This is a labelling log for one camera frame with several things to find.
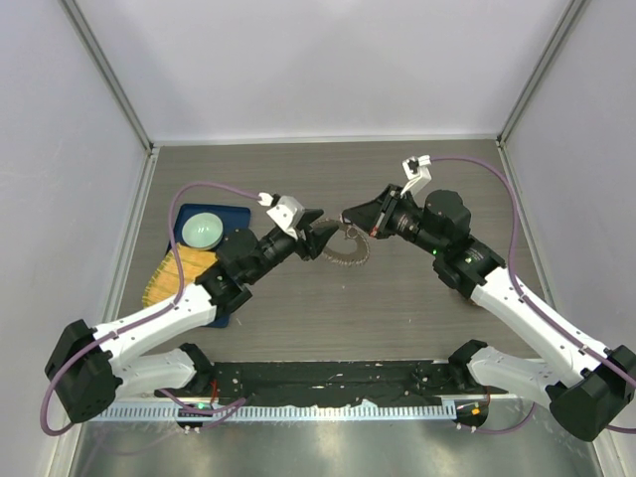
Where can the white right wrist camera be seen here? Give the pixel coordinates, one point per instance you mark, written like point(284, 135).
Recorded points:
point(417, 174)

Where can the aluminium frame right post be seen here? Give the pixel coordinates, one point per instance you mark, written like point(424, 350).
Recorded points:
point(565, 25)

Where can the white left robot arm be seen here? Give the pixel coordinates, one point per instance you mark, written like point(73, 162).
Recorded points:
point(92, 367)

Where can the yellow bamboo dish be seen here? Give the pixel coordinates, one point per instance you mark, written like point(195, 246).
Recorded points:
point(164, 281)

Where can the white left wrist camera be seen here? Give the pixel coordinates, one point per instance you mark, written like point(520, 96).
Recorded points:
point(284, 211)

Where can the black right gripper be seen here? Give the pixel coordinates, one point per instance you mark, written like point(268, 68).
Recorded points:
point(375, 217)

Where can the teal patterned bowl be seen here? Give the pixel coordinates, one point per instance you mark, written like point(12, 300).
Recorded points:
point(203, 231)

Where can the blue plastic tray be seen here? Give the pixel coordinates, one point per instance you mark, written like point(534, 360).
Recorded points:
point(233, 218)

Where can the aluminium frame left post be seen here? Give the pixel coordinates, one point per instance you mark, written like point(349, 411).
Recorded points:
point(97, 55)

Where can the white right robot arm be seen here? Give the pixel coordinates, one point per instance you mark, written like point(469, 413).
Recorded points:
point(580, 381)

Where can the white slotted cable duct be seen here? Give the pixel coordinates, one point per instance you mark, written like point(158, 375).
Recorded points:
point(366, 411)

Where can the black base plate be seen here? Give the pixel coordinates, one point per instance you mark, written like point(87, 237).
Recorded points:
point(336, 384)

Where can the aluminium frame post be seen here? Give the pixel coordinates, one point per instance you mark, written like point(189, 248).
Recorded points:
point(565, 25)
point(97, 55)

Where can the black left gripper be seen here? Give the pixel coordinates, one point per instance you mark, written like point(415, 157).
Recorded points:
point(315, 239)

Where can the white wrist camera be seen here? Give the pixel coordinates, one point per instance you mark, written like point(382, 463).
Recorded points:
point(284, 211)
point(417, 174)

